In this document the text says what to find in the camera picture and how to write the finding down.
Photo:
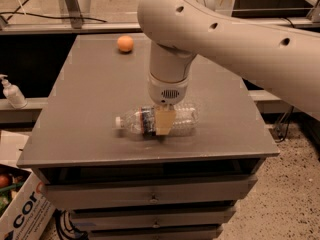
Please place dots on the clear plastic water bottle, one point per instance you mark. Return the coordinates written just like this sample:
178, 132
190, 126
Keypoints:
141, 120

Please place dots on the grey metal drawer cabinet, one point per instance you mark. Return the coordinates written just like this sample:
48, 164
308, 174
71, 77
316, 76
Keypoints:
119, 186

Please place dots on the white pump dispenser bottle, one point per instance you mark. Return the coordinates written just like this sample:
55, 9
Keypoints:
12, 93

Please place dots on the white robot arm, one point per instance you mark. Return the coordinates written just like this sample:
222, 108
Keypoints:
281, 60

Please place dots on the white cardboard box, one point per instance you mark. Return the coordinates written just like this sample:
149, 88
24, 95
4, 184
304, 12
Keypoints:
25, 212

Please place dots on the orange fruit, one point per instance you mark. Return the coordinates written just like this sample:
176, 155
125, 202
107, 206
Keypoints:
125, 44

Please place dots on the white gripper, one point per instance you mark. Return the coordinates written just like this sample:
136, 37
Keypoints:
167, 92

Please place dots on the grey metal bracket left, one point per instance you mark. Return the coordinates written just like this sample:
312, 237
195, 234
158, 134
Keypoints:
74, 13

